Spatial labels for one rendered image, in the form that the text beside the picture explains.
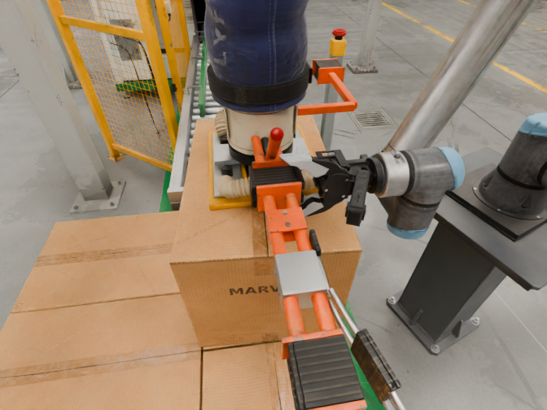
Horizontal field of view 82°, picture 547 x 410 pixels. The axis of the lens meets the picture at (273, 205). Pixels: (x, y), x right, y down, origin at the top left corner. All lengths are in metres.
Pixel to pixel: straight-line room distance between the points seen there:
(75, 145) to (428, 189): 1.95
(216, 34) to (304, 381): 0.59
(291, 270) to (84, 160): 1.94
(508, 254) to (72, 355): 1.26
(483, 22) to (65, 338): 1.28
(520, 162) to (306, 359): 0.93
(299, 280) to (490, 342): 1.51
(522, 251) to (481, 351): 0.79
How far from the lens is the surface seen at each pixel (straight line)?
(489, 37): 0.77
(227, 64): 0.67
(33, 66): 2.07
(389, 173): 0.63
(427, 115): 0.78
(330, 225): 0.72
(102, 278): 1.25
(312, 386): 0.38
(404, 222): 0.76
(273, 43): 0.65
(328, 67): 1.10
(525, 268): 1.11
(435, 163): 0.68
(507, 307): 2.05
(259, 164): 0.62
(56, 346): 1.18
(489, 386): 1.78
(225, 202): 0.75
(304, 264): 0.46
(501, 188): 1.21
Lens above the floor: 1.46
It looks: 43 degrees down
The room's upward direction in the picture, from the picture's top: straight up
